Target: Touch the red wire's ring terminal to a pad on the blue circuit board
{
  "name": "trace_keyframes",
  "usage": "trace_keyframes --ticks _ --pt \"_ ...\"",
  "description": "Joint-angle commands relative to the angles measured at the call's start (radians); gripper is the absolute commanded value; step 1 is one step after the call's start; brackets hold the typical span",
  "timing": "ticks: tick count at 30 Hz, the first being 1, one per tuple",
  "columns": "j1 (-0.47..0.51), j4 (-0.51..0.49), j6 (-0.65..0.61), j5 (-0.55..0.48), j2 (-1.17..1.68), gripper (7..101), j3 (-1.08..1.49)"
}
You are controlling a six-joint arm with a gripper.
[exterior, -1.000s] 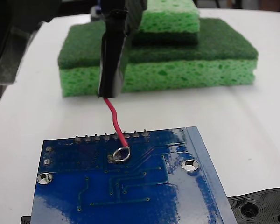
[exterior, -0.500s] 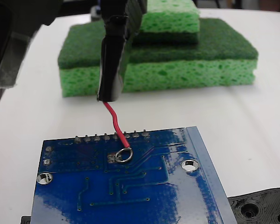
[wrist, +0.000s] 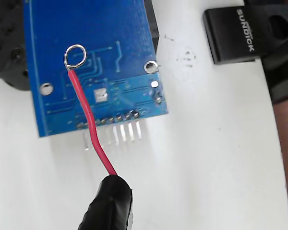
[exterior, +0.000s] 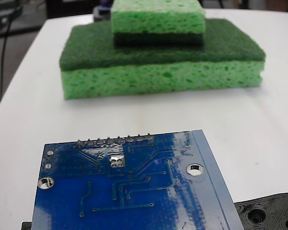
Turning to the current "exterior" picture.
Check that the dark equipment box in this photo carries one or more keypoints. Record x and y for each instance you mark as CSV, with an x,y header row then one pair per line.
x,y
4,16

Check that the blue circuit board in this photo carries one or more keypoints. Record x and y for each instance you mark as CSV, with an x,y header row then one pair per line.
x,y
144,191

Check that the small green scouring sponge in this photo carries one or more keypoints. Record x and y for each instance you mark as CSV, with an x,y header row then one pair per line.
x,y
156,19

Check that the large green scouring sponge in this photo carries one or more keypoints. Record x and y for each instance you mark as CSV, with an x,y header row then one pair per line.
x,y
158,72

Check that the blue and white object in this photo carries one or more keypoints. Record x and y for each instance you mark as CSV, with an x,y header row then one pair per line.
x,y
102,10

